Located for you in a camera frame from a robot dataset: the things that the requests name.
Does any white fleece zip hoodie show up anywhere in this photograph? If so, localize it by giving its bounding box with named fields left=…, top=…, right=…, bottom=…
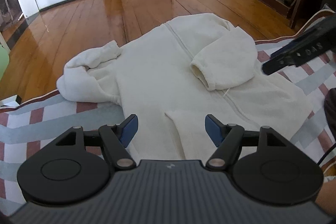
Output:
left=56, top=13, right=312, bottom=161

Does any person's right hand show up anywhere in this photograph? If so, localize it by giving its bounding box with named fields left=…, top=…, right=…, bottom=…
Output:
left=315, top=180, right=336, bottom=216

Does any checkered grey pink rug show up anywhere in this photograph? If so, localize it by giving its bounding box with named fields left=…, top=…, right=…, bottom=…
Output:
left=0, top=9, right=336, bottom=217

